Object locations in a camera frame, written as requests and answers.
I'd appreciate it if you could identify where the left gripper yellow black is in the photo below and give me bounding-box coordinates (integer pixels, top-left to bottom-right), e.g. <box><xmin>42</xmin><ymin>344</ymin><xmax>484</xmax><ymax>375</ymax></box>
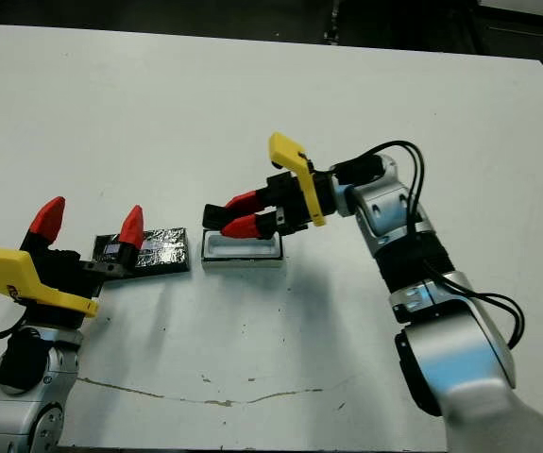
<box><xmin>0</xmin><ymin>195</ymin><xmax>145</xmax><ymax>327</ymax></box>

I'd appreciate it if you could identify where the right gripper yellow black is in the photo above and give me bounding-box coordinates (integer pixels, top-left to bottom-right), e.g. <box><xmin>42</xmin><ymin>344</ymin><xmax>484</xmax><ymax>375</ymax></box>
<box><xmin>220</xmin><ymin>131</ymin><xmax>341</xmax><ymax>240</ymax></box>

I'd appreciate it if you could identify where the black box lid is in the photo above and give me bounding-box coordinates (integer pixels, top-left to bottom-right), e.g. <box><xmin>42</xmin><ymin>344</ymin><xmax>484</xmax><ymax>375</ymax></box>
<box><xmin>93</xmin><ymin>227</ymin><xmax>192</xmax><ymax>277</ymax></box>

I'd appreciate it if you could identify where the white cabinet edge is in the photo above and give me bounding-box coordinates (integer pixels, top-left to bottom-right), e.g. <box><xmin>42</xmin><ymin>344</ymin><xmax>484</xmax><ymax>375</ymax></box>
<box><xmin>476</xmin><ymin>0</ymin><xmax>543</xmax><ymax>20</ymax></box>

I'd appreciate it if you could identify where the white-lined camera box base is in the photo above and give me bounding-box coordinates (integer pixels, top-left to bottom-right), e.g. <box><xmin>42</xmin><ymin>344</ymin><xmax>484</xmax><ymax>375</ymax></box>
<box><xmin>200</xmin><ymin>227</ymin><xmax>285</xmax><ymax>271</ymax></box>

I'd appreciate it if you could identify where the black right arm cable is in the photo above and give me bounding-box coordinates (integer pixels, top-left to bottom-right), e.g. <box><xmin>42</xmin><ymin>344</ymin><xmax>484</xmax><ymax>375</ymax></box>
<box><xmin>334</xmin><ymin>140</ymin><xmax>527</xmax><ymax>351</ymax></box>

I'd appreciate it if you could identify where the black ribbed post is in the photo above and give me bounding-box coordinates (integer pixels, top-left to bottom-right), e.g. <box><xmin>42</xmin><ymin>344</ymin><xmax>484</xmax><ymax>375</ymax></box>
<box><xmin>321</xmin><ymin>0</ymin><xmax>348</xmax><ymax>44</ymax></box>

